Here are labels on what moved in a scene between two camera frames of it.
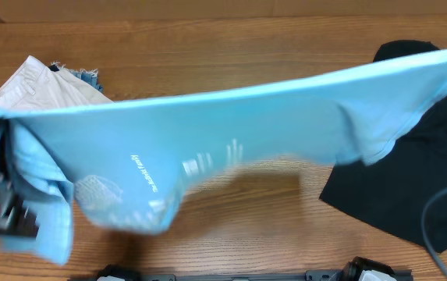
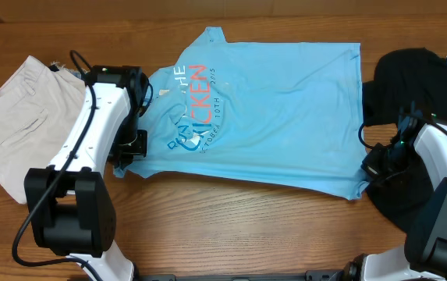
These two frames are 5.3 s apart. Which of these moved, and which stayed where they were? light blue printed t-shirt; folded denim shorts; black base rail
Moved: light blue printed t-shirt
Stayed: folded denim shorts; black base rail
